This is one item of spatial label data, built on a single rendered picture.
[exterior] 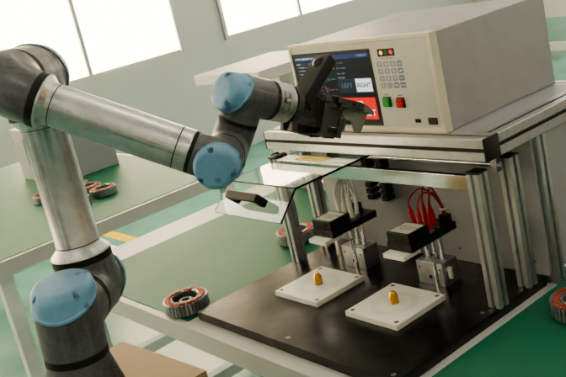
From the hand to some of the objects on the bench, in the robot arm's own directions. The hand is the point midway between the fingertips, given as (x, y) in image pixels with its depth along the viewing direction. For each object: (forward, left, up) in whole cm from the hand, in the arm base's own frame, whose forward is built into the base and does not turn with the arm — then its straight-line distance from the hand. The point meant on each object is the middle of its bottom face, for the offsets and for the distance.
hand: (364, 108), depth 166 cm
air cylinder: (+10, +20, -42) cm, 47 cm away
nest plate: (-5, +19, -43) cm, 47 cm away
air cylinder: (+12, -4, -41) cm, 43 cm away
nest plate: (-3, -5, -42) cm, 42 cm away
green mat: (+24, -56, -41) cm, 73 cm away
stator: (-26, +45, -47) cm, 70 cm away
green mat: (+15, +73, -45) cm, 87 cm away
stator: (+16, +56, -44) cm, 73 cm away
